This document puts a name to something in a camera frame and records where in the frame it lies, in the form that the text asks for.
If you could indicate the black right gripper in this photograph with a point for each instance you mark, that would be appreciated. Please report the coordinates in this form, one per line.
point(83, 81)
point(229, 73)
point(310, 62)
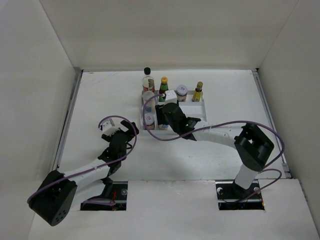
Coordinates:
point(160, 113)

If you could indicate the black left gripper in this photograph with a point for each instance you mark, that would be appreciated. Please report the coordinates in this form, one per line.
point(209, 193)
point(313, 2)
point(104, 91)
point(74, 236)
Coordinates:
point(131, 133)

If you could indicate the white powder shaker blue label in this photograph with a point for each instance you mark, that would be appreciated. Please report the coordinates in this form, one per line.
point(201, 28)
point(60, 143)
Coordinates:
point(162, 127)

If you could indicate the white peppercorn jar silver lid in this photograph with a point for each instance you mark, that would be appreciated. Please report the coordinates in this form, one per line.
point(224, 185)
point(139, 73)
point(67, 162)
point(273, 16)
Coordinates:
point(149, 101)

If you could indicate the brown sauce jar white lid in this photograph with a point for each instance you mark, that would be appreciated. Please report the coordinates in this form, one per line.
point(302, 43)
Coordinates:
point(181, 92)

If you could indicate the red chili sauce bottle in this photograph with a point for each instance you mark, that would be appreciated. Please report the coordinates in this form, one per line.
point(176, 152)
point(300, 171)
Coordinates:
point(163, 88)

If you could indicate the small yellow oil bottle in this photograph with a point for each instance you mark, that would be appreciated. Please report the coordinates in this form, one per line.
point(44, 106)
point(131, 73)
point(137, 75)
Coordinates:
point(198, 92)

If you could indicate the dark soy sauce bottle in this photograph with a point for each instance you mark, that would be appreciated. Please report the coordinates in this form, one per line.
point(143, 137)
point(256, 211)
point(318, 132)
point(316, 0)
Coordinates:
point(148, 82)

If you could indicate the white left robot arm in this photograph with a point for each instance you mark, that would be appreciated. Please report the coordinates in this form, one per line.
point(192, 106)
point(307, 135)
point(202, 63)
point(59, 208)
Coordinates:
point(88, 186)

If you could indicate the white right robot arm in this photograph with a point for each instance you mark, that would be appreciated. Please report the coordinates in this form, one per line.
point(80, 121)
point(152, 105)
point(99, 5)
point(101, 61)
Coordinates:
point(252, 145)

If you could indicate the white divided organizer tray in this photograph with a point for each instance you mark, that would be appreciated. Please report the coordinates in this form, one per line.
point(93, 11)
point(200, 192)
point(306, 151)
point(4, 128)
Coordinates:
point(189, 108)

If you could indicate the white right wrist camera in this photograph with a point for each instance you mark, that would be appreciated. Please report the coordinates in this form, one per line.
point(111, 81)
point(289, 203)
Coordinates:
point(170, 97)

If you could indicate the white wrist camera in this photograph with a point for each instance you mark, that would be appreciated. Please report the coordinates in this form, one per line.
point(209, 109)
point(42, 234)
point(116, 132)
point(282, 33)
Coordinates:
point(170, 97)
point(108, 127)

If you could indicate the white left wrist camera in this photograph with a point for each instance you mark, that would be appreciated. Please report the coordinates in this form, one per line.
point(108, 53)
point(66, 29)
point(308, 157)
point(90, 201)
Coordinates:
point(108, 127)

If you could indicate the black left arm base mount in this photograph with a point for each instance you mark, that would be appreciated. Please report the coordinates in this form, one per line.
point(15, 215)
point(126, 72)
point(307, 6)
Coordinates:
point(113, 197)

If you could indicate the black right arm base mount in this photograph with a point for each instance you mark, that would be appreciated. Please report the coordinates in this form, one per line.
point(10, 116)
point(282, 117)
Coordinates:
point(232, 197)

